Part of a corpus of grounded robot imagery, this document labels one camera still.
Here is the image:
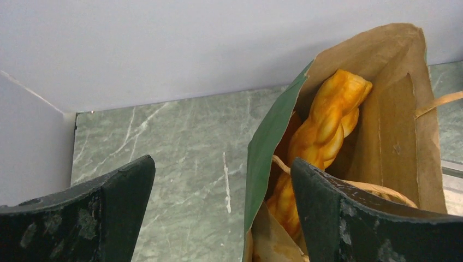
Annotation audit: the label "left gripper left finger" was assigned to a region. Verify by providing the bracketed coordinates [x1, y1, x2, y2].
[1, 155, 156, 262]

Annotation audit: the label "green paper bag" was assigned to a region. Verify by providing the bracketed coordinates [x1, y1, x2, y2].
[242, 23, 462, 261]

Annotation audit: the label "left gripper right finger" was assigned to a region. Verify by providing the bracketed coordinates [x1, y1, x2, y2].
[291, 159, 462, 262]

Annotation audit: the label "braided fake bread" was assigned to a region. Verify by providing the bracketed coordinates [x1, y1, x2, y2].
[266, 69, 373, 241]

